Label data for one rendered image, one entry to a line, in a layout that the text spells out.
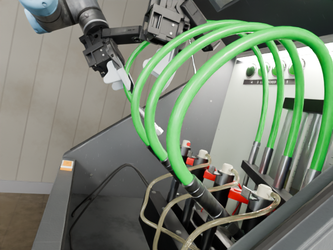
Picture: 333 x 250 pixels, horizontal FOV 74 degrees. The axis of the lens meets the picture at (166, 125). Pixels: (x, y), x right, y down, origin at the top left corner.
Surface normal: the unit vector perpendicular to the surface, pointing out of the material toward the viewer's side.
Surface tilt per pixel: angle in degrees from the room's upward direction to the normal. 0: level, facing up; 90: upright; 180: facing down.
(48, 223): 0
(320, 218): 43
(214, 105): 90
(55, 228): 0
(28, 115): 90
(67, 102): 90
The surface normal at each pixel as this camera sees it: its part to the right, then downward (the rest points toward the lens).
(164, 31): 0.33, 0.18
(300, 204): -0.44, -0.84
